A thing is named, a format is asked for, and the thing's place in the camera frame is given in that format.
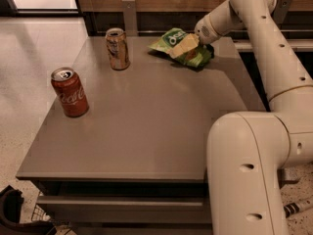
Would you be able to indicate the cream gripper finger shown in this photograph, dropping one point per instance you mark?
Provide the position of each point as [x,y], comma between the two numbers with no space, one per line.
[189,43]

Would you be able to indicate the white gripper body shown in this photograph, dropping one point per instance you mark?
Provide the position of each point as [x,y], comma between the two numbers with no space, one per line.
[203,32]

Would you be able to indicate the green rice chip bag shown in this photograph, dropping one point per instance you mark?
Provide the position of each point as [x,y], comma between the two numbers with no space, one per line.
[196,58]

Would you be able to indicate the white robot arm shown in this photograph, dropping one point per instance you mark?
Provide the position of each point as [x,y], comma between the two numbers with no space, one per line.
[245,150]

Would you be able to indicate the gold soda can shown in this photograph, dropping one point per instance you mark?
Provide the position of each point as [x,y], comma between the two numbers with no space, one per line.
[117,48]

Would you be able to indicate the red coke can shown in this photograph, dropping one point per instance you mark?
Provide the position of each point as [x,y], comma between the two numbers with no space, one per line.
[69,89]

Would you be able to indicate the grey cabinet drawer front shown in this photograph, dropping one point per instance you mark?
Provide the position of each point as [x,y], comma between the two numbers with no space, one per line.
[126,210]

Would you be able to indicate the dark brown chair part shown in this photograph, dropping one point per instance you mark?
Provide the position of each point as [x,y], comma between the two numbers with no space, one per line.
[11,201]

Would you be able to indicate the left metal wall bracket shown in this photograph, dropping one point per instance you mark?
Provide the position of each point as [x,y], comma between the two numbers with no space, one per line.
[130,17]

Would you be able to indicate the metal wall bracket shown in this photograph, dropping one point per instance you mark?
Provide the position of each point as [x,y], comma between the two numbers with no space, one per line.
[281,10]
[130,17]

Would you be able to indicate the right metal wall bracket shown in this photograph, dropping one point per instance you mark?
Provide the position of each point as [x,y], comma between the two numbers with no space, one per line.
[281,10]

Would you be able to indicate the wire mesh basket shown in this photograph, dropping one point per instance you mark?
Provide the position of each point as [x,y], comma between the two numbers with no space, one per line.
[38,214]

